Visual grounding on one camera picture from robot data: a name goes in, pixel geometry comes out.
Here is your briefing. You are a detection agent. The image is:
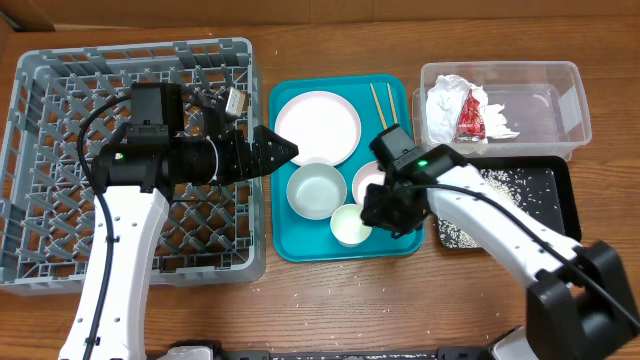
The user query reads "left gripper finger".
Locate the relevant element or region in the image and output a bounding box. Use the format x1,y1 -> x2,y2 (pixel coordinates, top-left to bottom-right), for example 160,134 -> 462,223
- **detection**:
252,147 -> 299,176
253,125 -> 299,153

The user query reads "pink bowl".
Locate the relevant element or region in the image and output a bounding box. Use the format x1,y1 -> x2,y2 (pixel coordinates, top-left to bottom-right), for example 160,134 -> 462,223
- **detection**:
352,161 -> 385,205

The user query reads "white cup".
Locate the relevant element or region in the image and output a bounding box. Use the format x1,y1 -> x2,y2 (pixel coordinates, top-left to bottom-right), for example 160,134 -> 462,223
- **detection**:
330,204 -> 373,247

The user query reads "grey-green bowl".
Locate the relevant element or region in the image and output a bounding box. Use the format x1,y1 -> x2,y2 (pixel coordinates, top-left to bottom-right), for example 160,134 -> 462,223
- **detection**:
286,163 -> 347,220

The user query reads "white round plate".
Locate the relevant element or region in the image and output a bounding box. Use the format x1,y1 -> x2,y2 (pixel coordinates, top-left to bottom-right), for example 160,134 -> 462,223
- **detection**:
274,91 -> 362,166

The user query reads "red snack wrapper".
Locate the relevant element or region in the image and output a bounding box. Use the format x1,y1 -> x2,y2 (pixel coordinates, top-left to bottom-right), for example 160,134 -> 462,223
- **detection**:
453,90 -> 486,142

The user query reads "white napkin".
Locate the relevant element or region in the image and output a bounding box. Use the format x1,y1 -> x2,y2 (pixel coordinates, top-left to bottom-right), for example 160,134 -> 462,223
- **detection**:
420,74 -> 520,155

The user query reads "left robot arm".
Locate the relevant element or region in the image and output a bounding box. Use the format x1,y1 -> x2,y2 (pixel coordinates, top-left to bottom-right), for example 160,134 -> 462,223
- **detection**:
59,82 -> 299,359

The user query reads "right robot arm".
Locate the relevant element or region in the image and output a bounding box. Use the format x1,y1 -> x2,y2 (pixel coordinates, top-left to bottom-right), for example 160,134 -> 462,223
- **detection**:
361,125 -> 639,359

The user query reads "grey dishwasher rack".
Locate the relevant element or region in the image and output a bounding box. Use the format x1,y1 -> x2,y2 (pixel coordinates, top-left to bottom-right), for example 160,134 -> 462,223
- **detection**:
1,37 -> 266,295

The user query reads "spilled rice pile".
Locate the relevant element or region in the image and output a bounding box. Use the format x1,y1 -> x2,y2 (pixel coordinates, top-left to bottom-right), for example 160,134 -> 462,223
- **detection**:
437,168 -> 559,249

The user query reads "teal serving tray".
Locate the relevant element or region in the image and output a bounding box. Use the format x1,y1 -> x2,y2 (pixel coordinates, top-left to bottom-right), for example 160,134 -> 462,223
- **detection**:
269,74 -> 425,262

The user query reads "right wooden chopstick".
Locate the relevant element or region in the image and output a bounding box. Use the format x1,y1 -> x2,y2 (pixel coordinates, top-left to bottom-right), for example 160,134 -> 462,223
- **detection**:
387,83 -> 398,125

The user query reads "wooden chopstick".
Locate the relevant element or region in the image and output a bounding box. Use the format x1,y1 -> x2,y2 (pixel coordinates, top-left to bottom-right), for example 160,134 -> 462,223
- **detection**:
369,83 -> 388,130
387,83 -> 398,125

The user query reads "left wooden chopstick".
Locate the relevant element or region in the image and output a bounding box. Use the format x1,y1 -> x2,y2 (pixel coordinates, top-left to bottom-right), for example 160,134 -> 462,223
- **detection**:
369,83 -> 388,130

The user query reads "clear plastic bin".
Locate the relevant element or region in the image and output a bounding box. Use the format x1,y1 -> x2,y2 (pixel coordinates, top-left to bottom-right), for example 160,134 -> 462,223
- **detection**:
412,61 -> 592,161

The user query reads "black tray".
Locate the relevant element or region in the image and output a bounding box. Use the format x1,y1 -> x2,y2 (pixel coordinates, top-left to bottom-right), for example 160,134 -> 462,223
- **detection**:
432,155 -> 583,250

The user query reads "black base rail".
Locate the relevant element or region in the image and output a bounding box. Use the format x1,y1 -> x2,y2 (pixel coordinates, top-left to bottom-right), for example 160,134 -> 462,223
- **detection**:
157,340 -> 492,360

